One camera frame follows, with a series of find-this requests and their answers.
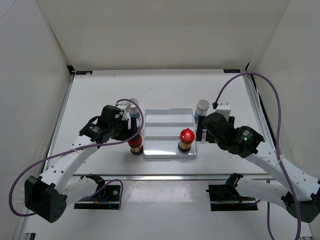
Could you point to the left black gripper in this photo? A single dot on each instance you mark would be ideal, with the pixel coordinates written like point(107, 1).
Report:
point(127, 132)

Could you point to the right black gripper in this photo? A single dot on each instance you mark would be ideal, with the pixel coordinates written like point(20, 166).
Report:
point(199, 134)

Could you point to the red-lid chili sauce jar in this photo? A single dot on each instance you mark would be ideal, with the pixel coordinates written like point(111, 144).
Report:
point(186, 138)
point(136, 145)

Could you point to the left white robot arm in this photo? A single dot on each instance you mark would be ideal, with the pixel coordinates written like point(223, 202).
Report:
point(51, 192)

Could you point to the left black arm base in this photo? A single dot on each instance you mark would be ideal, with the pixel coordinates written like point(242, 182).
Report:
point(108, 197)

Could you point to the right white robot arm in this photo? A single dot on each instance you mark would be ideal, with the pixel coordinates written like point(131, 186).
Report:
point(296, 191)

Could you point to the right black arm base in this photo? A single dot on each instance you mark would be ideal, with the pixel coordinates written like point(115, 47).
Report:
point(225, 197)

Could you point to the right short white-lid jar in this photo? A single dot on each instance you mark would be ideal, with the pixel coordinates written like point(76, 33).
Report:
point(204, 133)

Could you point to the short white-lid jar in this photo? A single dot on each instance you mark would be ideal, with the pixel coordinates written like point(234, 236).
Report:
point(204, 133)
point(138, 124)

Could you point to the left short white-lid jar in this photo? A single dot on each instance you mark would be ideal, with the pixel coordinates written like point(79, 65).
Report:
point(138, 124)

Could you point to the left tall silver-capped shaker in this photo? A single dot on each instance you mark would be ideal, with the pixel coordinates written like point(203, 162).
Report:
point(133, 110)

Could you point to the tall silver-capped shaker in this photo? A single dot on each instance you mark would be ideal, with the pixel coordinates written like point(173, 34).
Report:
point(133, 110)
point(201, 109)

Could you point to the right tall silver-capped shaker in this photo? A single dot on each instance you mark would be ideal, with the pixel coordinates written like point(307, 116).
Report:
point(201, 109)

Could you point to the white divided organizer tray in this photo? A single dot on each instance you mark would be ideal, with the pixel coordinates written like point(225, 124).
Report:
point(161, 135)

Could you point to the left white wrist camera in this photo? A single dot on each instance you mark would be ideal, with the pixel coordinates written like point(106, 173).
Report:
point(124, 107)

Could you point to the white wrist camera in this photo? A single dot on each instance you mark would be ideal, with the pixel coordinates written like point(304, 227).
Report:
point(124, 107)
point(223, 108)

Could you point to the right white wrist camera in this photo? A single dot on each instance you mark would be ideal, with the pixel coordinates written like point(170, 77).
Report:
point(223, 108)

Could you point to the aluminium front rail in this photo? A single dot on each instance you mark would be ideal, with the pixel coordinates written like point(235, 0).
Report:
point(174, 177)

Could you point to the aluminium rail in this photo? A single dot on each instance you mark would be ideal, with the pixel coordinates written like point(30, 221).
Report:
point(19, 230)
point(258, 110)
point(174, 177)

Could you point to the aluminium right rail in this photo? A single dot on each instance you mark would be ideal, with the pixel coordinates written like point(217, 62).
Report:
point(258, 110)

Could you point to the aluminium left rail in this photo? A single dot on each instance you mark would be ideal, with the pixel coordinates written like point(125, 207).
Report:
point(19, 230)

